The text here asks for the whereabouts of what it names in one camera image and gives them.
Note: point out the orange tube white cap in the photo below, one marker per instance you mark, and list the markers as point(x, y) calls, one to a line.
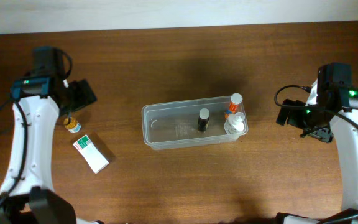
point(235, 101)

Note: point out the clear plastic container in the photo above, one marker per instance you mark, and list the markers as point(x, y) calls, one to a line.
point(175, 124)

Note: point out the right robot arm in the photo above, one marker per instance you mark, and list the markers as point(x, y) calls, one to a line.
point(331, 114)

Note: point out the gold lid small jar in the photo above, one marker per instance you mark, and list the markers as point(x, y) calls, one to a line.
point(72, 125)

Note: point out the white translucent spray bottle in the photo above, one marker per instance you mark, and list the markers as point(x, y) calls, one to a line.
point(235, 123)

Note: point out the black bottle white cap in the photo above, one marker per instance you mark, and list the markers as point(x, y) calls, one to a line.
point(203, 119)

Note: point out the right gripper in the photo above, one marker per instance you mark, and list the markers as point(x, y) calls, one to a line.
point(291, 113)

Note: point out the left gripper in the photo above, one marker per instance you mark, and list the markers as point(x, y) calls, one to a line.
point(81, 94)

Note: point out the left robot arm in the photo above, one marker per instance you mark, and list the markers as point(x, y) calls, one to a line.
point(27, 194)

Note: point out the white green medicine box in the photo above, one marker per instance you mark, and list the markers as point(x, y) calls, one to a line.
point(95, 159)

